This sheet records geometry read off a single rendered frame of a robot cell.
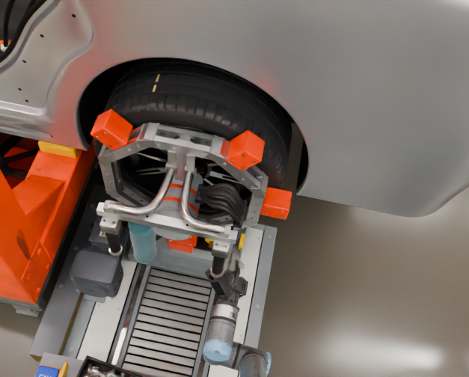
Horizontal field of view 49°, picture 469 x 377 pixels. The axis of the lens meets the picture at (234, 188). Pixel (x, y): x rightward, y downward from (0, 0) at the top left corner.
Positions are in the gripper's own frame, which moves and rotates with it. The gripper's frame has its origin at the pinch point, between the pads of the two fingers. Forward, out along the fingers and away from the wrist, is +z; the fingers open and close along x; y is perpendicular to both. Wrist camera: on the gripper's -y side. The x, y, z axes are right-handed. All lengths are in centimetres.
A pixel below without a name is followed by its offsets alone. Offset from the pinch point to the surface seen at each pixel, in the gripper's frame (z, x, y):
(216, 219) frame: 11.8, -6.0, -5.9
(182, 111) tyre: 15, 21, -54
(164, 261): 11, -53, 13
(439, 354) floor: 1, 29, 117
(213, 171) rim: 17.7, 6.8, -24.3
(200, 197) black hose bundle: -0.6, 14.5, -33.8
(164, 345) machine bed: -22, -55, 27
